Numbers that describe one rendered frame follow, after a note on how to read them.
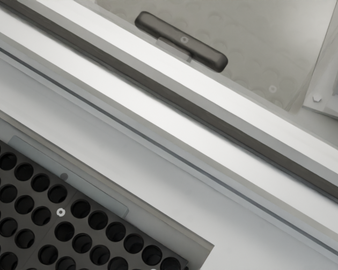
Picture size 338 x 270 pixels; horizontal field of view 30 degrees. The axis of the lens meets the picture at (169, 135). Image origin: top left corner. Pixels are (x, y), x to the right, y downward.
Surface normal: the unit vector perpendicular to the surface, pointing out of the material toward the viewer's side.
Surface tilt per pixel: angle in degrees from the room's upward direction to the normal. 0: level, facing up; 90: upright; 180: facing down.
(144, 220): 0
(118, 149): 0
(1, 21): 0
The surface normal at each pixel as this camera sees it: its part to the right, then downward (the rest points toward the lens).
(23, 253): -0.04, -0.34
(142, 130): -0.54, 0.79
